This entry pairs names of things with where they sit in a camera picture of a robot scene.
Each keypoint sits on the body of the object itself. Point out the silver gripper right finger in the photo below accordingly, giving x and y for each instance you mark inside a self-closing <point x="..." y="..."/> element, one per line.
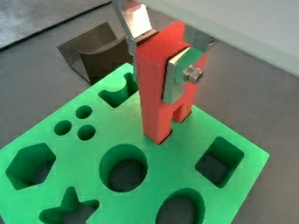
<point x="184" y="70"/>

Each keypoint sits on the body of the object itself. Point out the green shape sorter board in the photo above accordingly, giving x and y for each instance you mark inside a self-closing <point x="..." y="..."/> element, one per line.
<point x="88" y="157"/>

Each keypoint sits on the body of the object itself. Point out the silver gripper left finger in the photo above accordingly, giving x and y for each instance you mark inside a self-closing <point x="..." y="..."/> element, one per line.
<point x="136" y="21"/>

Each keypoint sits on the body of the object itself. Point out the red double-square peg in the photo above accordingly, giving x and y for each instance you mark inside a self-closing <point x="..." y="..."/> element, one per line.
<point x="152" y="57"/>

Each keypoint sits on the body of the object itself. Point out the black curved holder stand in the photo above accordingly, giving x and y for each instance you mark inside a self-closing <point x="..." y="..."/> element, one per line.
<point x="97" y="53"/>

